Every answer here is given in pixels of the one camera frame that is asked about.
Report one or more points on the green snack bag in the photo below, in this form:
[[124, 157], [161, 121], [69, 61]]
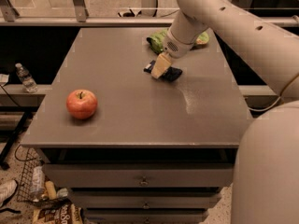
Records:
[[156, 39]]

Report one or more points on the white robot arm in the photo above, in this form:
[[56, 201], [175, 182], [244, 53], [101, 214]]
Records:
[[266, 173]]

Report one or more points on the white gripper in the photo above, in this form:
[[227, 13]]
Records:
[[176, 48]]

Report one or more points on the red apple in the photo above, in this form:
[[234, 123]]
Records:
[[81, 104]]

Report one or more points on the white shoe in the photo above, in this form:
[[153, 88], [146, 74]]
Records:
[[7, 190]]

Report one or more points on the metal railing frame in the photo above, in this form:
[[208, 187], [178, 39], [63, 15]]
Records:
[[283, 13]]

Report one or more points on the clear water bottle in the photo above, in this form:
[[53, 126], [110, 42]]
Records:
[[26, 79]]

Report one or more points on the grey drawer cabinet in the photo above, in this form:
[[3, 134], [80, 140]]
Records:
[[154, 152]]

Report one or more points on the blue rxbar wrapper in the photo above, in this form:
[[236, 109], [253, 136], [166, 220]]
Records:
[[170, 75]]

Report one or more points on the plastic bottle in basket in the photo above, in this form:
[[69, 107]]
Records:
[[37, 187]]

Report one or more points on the brown snack bag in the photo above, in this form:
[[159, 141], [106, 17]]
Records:
[[65, 214]]

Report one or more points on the black wire basket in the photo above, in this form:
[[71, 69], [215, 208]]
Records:
[[52, 196]]

